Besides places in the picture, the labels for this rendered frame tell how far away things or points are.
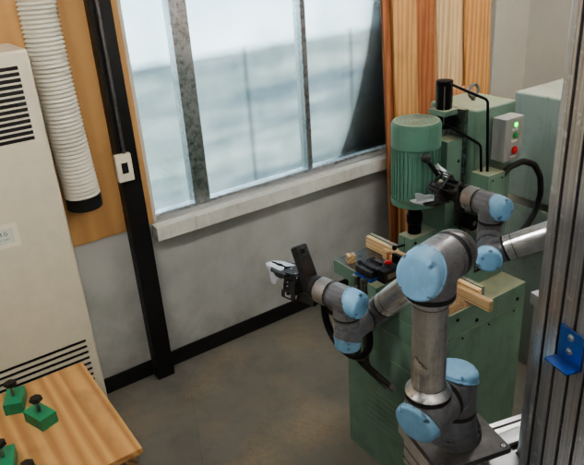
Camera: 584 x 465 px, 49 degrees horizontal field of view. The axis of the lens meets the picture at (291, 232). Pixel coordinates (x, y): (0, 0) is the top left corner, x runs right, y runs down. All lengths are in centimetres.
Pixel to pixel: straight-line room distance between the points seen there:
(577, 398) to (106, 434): 161
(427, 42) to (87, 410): 272
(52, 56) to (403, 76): 197
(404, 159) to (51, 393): 165
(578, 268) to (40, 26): 210
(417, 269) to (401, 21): 249
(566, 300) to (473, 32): 287
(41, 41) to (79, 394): 139
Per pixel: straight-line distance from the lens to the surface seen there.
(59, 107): 279
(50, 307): 291
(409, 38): 382
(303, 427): 316
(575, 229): 148
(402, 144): 224
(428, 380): 162
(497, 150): 244
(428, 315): 151
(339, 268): 261
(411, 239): 240
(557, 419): 172
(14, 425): 269
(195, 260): 345
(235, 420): 324
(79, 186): 289
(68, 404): 269
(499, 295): 262
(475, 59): 426
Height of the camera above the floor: 211
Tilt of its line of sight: 25 degrees down
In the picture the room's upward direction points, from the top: 4 degrees counter-clockwise
